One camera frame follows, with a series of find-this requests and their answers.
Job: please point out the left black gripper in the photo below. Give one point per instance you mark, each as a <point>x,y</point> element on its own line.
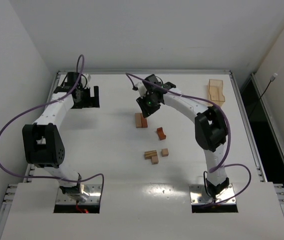
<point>86,99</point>

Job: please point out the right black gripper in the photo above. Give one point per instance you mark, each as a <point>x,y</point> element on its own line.
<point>144,109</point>

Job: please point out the light long wood block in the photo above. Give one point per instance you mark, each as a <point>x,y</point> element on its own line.
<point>138,121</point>

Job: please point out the reddish long wood block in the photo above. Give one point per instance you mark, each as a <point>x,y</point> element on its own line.
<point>144,123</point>

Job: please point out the reddish arch wood block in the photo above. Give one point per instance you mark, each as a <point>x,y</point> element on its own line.
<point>160,133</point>

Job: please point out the striped zebrawood block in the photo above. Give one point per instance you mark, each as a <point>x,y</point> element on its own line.
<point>150,154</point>

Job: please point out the small light wood cube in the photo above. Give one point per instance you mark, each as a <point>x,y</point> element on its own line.
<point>154,160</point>

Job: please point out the clear amber plastic box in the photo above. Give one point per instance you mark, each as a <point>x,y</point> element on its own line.
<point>215,91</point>

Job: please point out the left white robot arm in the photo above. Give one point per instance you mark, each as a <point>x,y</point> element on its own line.
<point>42,142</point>

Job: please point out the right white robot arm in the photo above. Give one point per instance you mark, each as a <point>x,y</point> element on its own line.
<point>211,129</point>

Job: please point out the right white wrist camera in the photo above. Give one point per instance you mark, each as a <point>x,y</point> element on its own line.
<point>139,87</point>

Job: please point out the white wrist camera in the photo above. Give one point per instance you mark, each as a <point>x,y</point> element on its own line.
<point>87,78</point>
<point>139,87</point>

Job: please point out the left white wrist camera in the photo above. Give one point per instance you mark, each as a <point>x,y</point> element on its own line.
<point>87,78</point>

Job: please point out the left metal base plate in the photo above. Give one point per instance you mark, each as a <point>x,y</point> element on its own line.
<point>91,193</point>

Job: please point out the metal base plate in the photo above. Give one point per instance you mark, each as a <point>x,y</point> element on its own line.
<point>199,196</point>
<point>91,193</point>

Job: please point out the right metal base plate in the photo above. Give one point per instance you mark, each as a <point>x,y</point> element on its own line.
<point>199,196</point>

